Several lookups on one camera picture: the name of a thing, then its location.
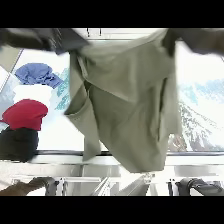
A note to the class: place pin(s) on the olive green T-shirt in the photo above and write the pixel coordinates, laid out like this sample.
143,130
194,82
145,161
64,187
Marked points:
130,100

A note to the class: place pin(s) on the white garment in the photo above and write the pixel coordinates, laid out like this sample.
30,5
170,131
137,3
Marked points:
31,93

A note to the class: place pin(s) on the red garment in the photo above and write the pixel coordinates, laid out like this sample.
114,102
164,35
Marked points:
26,115

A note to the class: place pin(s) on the blue garment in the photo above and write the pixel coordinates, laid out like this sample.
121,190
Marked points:
35,73

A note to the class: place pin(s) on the black garment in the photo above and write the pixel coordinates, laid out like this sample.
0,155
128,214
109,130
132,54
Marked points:
18,143

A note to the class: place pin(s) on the silver frame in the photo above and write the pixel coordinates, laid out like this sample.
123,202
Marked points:
60,166

